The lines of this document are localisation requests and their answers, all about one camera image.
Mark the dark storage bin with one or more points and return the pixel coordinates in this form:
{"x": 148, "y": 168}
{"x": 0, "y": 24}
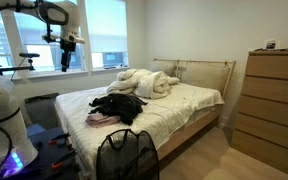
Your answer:
{"x": 41, "y": 110}

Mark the wooden chest of drawers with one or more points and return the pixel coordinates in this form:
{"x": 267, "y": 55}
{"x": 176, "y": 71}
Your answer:
{"x": 261, "y": 126}

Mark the black mesh laundry bag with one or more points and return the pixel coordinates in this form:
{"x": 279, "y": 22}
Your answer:
{"x": 125, "y": 155}

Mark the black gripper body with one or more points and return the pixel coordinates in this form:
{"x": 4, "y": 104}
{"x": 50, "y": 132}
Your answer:
{"x": 68, "y": 48}

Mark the items on dresser top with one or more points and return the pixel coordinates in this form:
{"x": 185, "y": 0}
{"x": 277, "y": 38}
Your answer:
{"x": 271, "y": 45}

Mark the black clothes pile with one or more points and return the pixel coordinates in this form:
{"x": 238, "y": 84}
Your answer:
{"x": 127, "y": 107}

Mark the pink shirt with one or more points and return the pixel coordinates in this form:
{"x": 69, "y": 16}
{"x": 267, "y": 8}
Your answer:
{"x": 98, "y": 120}

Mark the wooden bed with white sheet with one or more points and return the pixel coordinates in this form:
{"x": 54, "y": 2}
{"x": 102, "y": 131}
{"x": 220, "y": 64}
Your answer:
{"x": 193, "y": 103}

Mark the white rumpled duvet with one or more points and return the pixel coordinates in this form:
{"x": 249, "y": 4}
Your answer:
{"x": 143, "y": 83}

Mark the orange handled clamp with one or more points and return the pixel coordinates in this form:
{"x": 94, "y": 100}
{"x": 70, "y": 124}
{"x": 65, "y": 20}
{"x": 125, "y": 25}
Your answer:
{"x": 60, "y": 162}
{"x": 55, "y": 139}

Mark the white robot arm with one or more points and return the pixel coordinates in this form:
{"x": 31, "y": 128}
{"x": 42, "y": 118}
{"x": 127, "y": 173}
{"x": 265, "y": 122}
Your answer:
{"x": 16, "y": 149}

